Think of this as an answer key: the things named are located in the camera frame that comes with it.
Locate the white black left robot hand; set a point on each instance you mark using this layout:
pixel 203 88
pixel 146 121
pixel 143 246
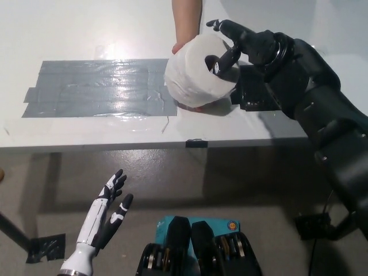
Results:
pixel 95 224

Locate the tan round object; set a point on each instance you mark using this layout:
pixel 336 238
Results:
pixel 1 174

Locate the grey duct tape patch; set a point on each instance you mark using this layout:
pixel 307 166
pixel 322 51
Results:
pixel 97 89

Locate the bare person hand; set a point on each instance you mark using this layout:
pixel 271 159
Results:
pixel 179 47

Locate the white toilet paper roll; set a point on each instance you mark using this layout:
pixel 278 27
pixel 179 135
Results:
pixel 189 74

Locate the black teal robot torso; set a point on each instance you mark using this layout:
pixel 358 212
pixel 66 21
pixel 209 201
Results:
pixel 201 250

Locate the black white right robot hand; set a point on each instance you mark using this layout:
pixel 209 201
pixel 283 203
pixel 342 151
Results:
pixel 258 46

